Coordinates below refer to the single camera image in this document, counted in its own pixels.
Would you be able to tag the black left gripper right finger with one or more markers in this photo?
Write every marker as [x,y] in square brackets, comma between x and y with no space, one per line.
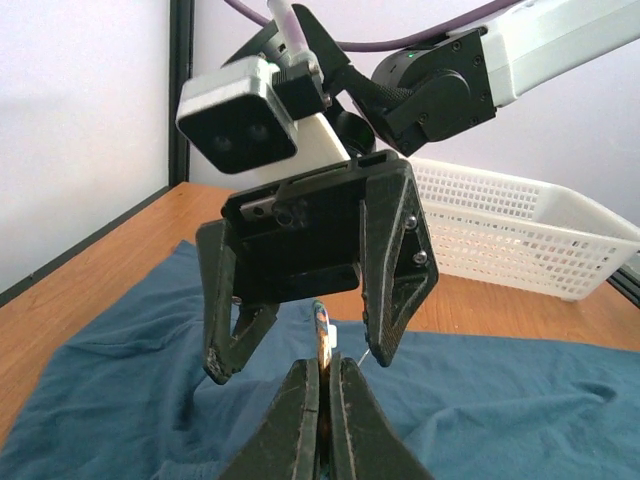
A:
[362,443]

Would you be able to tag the white perforated plastic basket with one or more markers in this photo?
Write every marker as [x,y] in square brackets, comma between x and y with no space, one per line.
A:
[520,233]

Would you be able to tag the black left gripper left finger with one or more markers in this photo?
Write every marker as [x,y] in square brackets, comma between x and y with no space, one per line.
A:
[285,445]

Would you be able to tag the blue t-shirt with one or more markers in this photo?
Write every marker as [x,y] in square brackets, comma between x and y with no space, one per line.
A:
[127,397]

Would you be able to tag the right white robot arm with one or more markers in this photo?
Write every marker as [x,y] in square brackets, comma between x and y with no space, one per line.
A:
[439,83]

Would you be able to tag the round colourful brooch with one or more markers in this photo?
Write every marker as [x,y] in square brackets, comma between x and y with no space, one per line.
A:
[324,355]

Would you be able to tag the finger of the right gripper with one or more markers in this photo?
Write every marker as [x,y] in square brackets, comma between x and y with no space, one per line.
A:
[239,306]
[397,262]

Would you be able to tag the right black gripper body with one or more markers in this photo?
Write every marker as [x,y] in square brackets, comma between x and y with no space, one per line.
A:
[300,237]

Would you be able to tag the black enclosure frame post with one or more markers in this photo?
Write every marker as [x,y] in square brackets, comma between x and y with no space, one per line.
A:
[181,37]

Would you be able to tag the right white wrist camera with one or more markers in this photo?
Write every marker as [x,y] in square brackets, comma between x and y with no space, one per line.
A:
[234,118]

